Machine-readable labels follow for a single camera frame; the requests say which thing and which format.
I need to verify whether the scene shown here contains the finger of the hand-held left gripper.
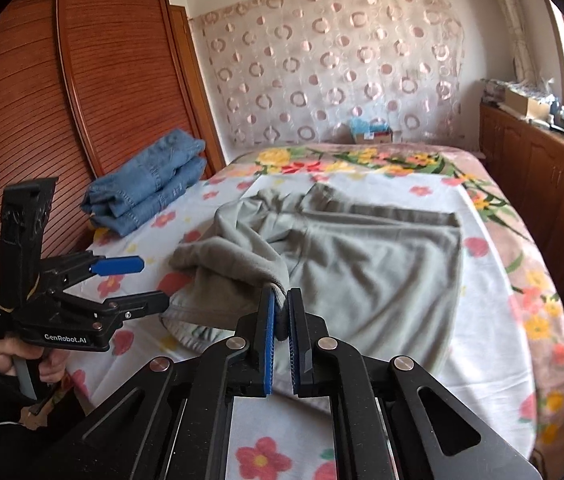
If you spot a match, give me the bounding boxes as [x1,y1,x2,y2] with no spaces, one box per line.
[41,253,146,292]
[64,290,171,323]

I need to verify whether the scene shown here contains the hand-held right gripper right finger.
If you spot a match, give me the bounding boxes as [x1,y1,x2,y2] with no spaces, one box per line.
[287,287,544,480]

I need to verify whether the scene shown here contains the white floral bed sheet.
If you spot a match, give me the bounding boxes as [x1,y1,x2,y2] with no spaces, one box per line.
[69,170,538,480]

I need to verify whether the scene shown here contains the small cardboard box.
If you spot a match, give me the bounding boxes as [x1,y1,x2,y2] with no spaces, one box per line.
[349,127,394,145]

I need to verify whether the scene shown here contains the circle patterned wall curtain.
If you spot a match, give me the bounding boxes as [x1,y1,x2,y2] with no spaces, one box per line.
[189,0,465,148]

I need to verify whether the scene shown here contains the wooden side cabinet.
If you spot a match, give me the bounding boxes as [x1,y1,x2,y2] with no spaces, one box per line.
[478,102,564,351]

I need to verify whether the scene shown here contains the folded blue jeans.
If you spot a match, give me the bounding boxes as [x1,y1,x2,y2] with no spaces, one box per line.
[80,128,208,237]

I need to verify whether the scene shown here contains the grey pants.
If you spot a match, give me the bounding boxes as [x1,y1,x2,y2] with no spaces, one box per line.
[161,183,464,413]

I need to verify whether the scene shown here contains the pink floral blanket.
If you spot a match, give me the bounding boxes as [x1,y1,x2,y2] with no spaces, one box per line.
[227,142,564,461]

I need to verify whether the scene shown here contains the white lace curtain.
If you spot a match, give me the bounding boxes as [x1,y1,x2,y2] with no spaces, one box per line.
[482,0,545,86]

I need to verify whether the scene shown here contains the wooden slatted wardrobe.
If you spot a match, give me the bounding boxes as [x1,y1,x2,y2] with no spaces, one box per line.
[0,0,228,306]

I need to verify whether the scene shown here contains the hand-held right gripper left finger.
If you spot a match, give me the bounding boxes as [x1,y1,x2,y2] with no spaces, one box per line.
[52,287,283,480]

